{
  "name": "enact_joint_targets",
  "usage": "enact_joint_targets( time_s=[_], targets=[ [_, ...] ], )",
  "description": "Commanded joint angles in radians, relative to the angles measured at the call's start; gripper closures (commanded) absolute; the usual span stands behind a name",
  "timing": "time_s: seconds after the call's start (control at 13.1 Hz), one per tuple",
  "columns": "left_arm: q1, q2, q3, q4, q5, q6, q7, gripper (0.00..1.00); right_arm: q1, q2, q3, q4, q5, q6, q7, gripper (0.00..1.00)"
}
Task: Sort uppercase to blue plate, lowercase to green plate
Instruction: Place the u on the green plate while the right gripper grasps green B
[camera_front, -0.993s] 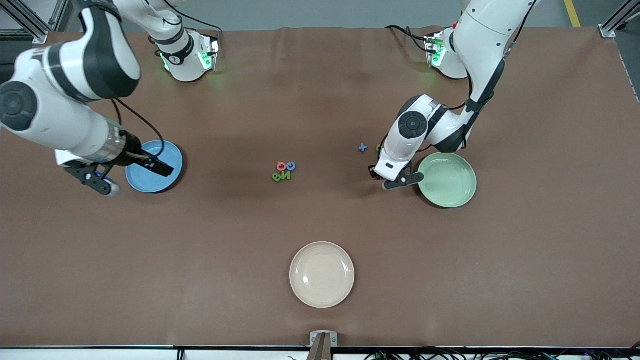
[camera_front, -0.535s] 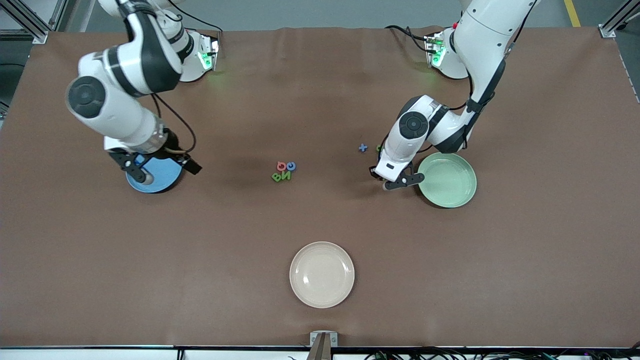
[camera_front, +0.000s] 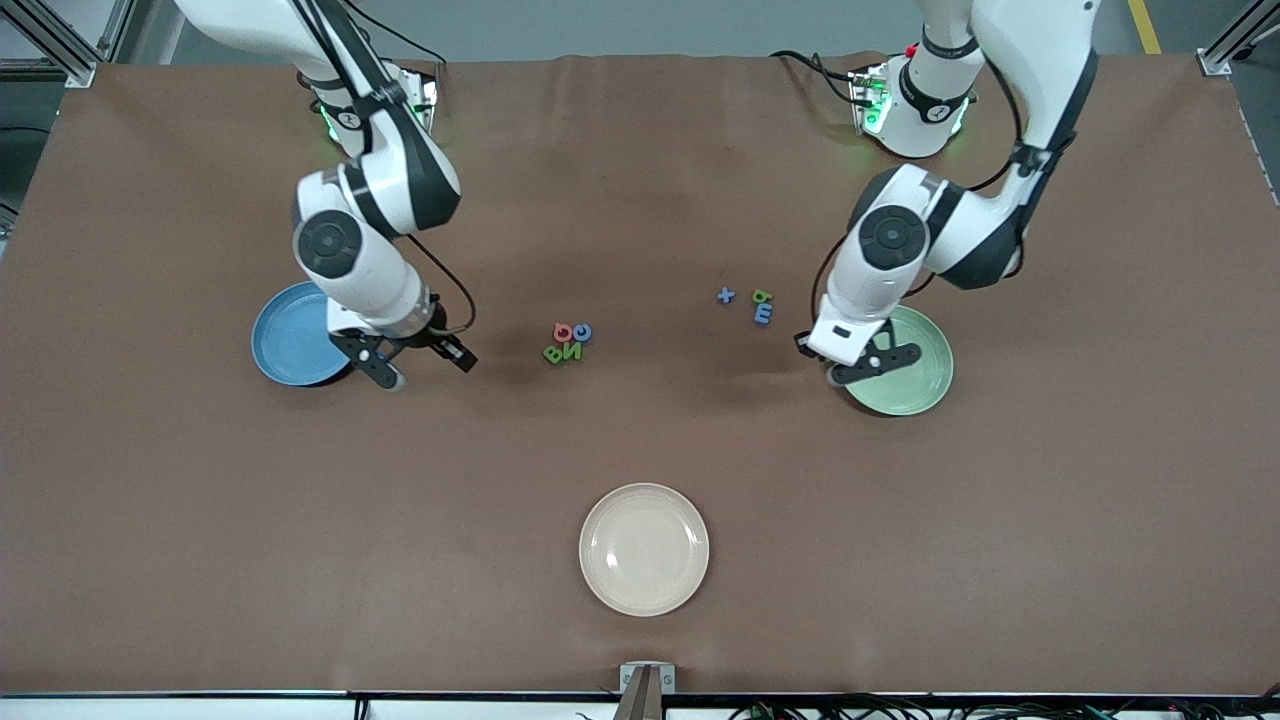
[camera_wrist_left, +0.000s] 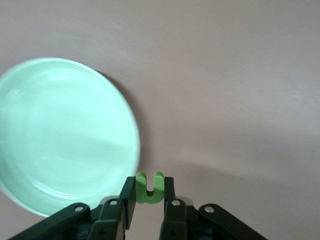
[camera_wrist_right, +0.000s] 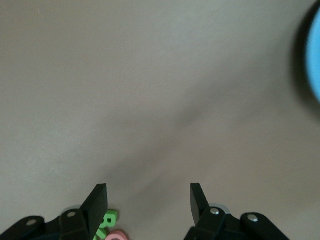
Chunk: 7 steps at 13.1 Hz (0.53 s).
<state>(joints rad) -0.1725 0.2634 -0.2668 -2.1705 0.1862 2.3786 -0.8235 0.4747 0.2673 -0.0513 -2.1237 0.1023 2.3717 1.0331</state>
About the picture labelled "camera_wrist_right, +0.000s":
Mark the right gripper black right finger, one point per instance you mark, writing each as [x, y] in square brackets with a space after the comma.
[197, 200]

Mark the blue plate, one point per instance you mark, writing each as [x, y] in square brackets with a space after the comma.
[315, 50]

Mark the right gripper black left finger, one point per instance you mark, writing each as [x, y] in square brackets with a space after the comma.
[97, 200]

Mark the pink foam letter Q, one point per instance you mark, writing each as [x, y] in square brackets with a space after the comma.
[117, 234]

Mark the green foam letter B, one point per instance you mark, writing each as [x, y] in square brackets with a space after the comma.
[113, 215]

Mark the brown table cover sheet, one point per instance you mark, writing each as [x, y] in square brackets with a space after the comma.
[125, 75]

